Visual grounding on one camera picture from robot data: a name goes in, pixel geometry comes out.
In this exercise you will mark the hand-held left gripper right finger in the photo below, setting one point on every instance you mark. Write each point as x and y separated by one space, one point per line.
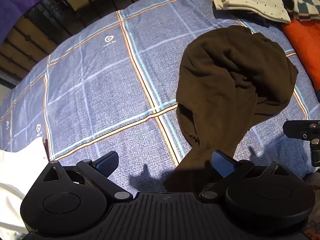
223 164

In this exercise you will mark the white cloth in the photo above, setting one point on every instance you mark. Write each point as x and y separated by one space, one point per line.
15 175

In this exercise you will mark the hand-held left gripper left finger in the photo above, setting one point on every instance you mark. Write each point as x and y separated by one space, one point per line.
108 164

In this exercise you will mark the dark navy garment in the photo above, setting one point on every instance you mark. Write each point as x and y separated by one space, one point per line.
262 21

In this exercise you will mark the orange knit garment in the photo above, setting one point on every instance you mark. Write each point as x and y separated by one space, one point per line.
305 45

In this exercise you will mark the grey and cream checkered garment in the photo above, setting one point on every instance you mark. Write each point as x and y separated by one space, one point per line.
302 2

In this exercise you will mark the dark brown garment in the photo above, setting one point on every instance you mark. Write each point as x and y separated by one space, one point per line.
225 80

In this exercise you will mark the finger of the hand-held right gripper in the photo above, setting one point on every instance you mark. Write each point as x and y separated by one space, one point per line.
297 130

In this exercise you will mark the blue plaid bed blanket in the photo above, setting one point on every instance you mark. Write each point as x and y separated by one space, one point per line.
100 92

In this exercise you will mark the floral patterned cloth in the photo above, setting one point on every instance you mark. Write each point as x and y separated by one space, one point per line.
313 230

